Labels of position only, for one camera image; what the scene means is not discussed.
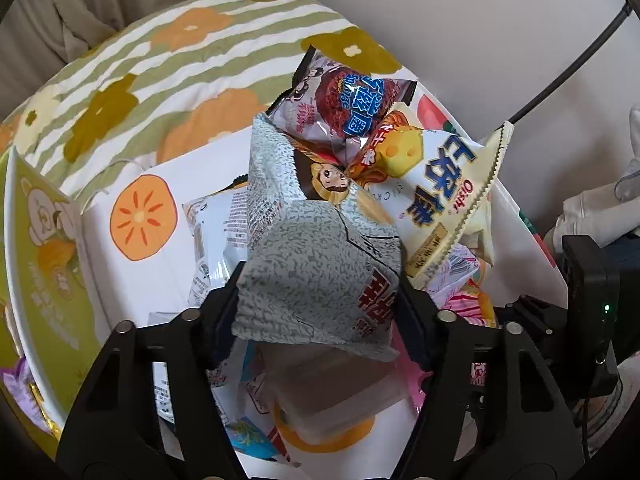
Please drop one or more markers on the blue red snack packet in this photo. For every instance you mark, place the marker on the blue red snack packet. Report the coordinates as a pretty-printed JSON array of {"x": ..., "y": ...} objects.
[{"x": 260, "y": 442}]

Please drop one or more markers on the yellow cheese print snack packet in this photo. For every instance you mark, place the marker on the yellow cheese print snack packet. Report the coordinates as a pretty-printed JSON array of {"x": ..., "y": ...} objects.
[{"x": 435, "y": 195}]

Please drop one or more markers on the purple gold snack packet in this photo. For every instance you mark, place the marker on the purple gold snack packet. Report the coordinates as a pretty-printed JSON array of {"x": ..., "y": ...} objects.
[{"x": 20, "y": 390}]

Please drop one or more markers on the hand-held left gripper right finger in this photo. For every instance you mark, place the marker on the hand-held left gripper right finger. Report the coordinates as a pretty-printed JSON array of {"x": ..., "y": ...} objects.
[{"x": 412, "y": 320}]

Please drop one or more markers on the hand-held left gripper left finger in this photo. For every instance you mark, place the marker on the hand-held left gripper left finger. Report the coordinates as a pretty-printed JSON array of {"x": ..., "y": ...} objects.
[{"x": 226, "y": 310}]

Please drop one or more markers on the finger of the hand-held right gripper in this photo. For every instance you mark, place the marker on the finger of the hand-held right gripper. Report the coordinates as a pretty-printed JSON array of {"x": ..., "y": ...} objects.
[{"x": 547, "y": 320}]

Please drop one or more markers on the green striped floral blanket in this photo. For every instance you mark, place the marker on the green striped floral blanket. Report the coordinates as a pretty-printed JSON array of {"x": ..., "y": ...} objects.
[{"x": 150, "y": 70}]

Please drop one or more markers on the grey speckled snack packet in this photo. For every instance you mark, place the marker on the grey speckled snack packet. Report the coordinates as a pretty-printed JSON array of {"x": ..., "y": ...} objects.
[{"x": 310, "y": 260}]

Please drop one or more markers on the green printed cardboard box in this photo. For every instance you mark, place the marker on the green printed cardboard box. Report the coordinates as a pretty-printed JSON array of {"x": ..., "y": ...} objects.
[{"x": 45, "y": 260}]

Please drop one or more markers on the white blue snack packet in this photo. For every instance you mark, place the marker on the white blue snack packet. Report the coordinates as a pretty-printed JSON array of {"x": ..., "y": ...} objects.
[{"x": 235, "y": 385}]

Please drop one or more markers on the clear plastic container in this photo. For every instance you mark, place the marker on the clear plastic container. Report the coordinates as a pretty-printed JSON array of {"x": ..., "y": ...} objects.
[{"x": 330, "y": 390}]

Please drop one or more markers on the purple black snack packet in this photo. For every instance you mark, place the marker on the purple black snack packet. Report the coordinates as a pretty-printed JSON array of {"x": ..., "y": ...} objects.
[{"x": 330, "y": 105}]

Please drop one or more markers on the white printed snack packet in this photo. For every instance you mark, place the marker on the white printed snack packet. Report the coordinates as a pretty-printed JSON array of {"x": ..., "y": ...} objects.
[{"x": 215, "y": 230}]

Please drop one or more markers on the pink orange snack packet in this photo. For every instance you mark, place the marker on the pink orange snack packet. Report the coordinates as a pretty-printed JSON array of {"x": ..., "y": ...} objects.
[{"x": 475, "y": 307}]

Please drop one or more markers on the pink white snack packet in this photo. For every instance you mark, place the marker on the pink white snack packet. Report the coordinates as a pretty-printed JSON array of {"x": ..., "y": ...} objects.
[{"x": 457, "y": 272}]

